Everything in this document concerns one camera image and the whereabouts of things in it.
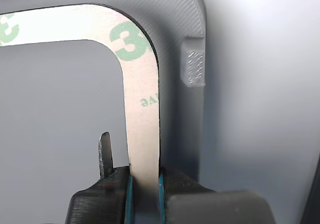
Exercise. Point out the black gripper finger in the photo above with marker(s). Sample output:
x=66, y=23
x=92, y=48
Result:
x=212, y=209
x=100, y=206

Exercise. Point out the rectangular frame with 3M liner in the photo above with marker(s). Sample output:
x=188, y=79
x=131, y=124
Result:
x=142, y=113

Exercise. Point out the grey 3D-printed frame tray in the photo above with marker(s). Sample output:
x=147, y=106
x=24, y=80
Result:
x=180, y=21

